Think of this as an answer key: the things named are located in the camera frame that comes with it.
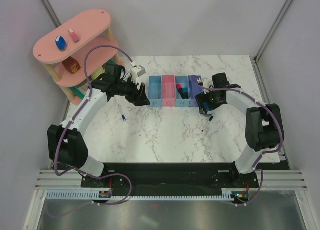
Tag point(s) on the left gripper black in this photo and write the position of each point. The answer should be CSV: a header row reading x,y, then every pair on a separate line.
x,y
143,100

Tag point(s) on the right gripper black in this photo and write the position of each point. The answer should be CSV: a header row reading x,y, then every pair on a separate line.
x,y
203,97

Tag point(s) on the blue tape roll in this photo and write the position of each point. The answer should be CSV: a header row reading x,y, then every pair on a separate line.
x,y
206,110

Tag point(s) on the pink black highlighter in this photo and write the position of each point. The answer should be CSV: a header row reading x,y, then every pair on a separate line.
x,y
180,90

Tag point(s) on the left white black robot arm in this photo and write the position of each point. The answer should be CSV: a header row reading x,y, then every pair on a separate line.
x,y
66,142

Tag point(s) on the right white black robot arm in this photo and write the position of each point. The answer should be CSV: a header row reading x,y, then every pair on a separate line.
x,y
264,132

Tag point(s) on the light blue left bin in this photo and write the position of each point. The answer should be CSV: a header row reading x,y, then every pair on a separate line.
x,y
155,91

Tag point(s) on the light blue bin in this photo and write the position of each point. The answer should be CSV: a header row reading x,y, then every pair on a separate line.
x,y
155,91
184,82

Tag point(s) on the black marker pen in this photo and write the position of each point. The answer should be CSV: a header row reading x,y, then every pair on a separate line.
x,y
207,123

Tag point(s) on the purple blue bin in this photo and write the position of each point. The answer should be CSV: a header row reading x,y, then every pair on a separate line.
x,y
193,92

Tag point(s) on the white blue pen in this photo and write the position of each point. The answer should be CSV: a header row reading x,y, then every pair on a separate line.
x,y
122,113

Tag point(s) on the pink bin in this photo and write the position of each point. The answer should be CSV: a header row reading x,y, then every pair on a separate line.
x,y
168,91

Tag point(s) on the light blue middle bin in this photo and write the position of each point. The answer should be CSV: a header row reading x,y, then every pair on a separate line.
x,y
184,82

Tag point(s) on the green spiral notebook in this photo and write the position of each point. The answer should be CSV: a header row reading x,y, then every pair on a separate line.
x,y
81,89

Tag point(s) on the pale yellow cylinder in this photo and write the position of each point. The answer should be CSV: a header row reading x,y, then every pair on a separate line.
x,y
97,73

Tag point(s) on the red brown patterned box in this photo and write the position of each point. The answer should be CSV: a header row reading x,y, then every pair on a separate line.
x,y
71,65

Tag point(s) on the pink three-tier wooden shelf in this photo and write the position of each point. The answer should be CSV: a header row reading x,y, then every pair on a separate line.
x,y
96,46

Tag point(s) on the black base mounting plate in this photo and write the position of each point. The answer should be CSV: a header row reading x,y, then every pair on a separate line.
x,y
171,179

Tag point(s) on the pink white eraser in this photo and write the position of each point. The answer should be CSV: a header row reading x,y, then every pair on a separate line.
x,y
73,35

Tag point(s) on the blue white eraser block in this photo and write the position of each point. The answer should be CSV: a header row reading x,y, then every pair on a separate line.
x,y
61,43

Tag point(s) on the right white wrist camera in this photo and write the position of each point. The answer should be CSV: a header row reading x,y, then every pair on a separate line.
x,y
198,81

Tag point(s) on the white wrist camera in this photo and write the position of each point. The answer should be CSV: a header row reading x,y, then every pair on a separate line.
x,y
137,72
198,81

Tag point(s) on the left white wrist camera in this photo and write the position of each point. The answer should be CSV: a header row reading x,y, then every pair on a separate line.
x,y
137,72

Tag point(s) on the right white cable duct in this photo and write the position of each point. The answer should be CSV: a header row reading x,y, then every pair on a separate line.
x,y
227,195

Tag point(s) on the white cable duct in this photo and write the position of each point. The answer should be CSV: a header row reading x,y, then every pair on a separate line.
x,y
227,195
79,194

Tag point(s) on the left white cable duct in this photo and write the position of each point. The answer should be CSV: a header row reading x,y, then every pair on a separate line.
x,y
79,194

